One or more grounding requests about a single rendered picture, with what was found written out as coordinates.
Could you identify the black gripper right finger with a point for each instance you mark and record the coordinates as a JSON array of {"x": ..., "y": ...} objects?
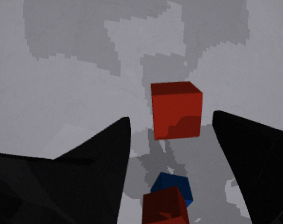
[{"x": 255, "y": 155}]

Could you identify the dark red cube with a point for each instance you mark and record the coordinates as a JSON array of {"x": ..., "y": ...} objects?
[
  {"x": 176, "y": 110},
  {"x": 165, "y": 206}
]

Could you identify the dark blue cube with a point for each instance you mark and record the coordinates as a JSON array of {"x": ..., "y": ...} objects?
[{"x": 165, "y": 181}]

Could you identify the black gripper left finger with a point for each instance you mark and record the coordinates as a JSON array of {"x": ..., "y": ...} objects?
[{"x": 84, "y": 185}]

